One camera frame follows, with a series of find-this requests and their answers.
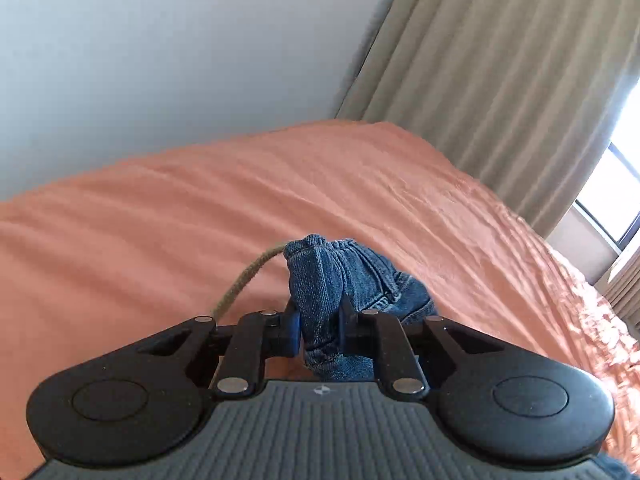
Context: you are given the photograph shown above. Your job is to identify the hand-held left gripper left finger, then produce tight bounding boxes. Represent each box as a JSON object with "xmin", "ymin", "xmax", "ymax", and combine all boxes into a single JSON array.
[{"xmin": 135, "ymin": 309, "xmax": 302, "ymax": 395}]

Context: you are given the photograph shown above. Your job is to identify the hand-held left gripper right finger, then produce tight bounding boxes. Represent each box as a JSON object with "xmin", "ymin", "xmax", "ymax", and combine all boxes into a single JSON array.
[{"xmin": 337, "ymin": 294, "xmax": 502, "ymax": 395}]

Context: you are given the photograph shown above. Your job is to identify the blue denim pants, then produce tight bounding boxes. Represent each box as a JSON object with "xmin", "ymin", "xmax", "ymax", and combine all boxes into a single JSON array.
[{"xmin": 283, "ymin": 233, "xmax": 633, "ymax": 480}]

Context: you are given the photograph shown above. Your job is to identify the beige woven drawstring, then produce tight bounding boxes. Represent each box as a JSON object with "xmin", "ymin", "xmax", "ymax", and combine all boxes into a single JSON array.
[{"xmin": 212, "ymin": 245, "xmax": 289, "ymax": 320}]

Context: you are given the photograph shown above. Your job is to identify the bed with orange sheet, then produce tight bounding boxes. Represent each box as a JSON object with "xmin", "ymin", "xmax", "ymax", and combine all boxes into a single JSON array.
[{"xmin": 0, "ymin": 120, "xmax": 640, "ymax": 480}]

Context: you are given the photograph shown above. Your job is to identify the narrow beige curtain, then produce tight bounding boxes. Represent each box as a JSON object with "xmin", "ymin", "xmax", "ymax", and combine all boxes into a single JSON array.
[{"xmin": 595, "ymin": 254, "xmax": 640, "ymax": 333}]

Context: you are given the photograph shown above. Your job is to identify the dark framed window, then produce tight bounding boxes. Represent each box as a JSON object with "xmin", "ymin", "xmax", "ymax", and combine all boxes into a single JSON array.
[{"xmin": 574, "ymin": 95, "xmax": 640, "ymax": 257}]

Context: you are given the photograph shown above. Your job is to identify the wide beige curtain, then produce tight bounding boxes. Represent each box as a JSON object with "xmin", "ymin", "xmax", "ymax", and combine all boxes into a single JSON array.
[{"xmin": 336, "ymin": 0, "xmax": 640, "ymax": 239}]

